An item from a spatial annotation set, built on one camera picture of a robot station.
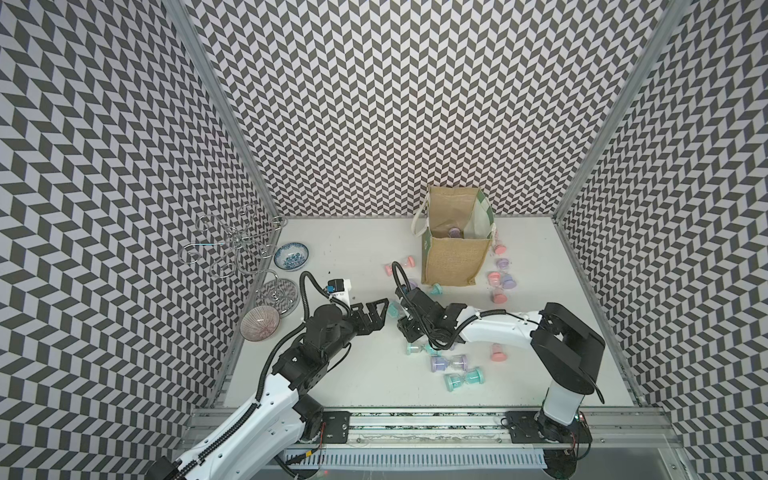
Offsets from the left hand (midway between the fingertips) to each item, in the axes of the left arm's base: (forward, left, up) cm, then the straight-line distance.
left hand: (376, 306), depth 76 cm
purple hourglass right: (+16, -42, -14) cm, 47 cm away
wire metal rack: (+30, +51, -11) cm, 60 cm away
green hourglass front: (-15, -20, -13) cm, 28 cm away
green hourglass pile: (-3, -4, +4) cm, 7 cm away
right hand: (+1, -8, -15) cm, 17 cm away
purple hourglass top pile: (+38, -27, -15) cm, 48 cm away
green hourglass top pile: (+13, -18, -15) cm, 27 cm away
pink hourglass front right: (-7, -33, -14) cm, 37 cm away
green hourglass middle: (-5, -12, -14) cm, 19 cm away
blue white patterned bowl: (+27, +33, -14) cm, 45 cm away
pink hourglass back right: (+30, -42, -13) cm, 53 cm away
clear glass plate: (+15, +35, -20) cm, 43 cm away
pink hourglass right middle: (+18, -38, -15) cm, 44 cm away
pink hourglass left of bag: (+24, -9, -14) cm, 29 cm away
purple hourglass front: (-10, -17, -14) cm, 24 cm away
